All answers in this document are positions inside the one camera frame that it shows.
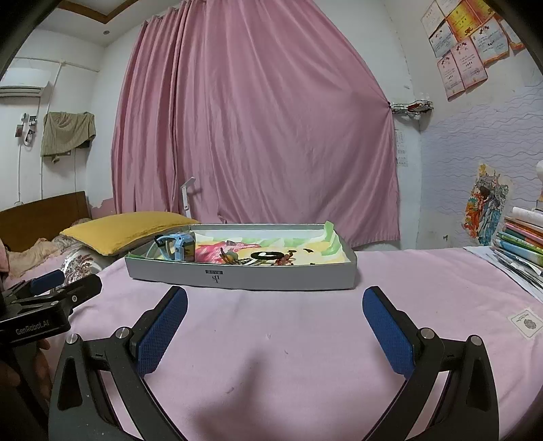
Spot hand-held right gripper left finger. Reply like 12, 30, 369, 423
48, 286, 189, 441

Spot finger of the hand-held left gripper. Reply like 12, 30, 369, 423
17, 269, 67, 298
25, 273, 103, 317

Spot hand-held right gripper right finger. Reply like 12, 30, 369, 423
361, 286, 499, 441

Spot blue smart watch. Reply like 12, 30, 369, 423
153, 233, 196, 263

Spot grey box with colourful lining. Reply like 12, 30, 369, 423
124, 220, 358, 291

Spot person's left hand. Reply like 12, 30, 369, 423
0, 338, 52, 401

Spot floral pillow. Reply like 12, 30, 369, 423
59, 248, 128, 286

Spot beige floral blanket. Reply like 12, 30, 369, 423
6, 218, 92, 278

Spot wooden headboard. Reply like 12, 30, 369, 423
0, 191, 90, 252

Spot yellow pillow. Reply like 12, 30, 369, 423
59, 211, 201, 256

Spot pink bed sheet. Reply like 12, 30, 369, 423
0, 248, 543, 441

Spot white folding lamp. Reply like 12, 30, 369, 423
180, 177, 196, 219

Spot loose white papers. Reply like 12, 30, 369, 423
462, 245, 543, 303

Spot white sheet label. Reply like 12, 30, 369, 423
507, 308, 543, 339

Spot olive hanging cloth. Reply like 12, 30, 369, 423
41, 111, 97, 164

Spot stack of books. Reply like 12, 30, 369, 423
492, 206, 543, 281

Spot white air conditioner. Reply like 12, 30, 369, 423
0, 68, 50, 99

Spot pink curtain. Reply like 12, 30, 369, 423
111, 0, 400, 249

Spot white wall-mounted device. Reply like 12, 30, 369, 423
16, 113, 40, 147

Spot cartoon wall poster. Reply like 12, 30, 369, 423
462, 163, 512, 247

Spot small wall calendar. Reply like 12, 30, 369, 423
394, 129, 409, 167

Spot wire wall shelf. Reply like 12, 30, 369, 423
390, 99, 436, 122

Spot group of wall certificates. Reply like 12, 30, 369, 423
421, 0, 527, 101

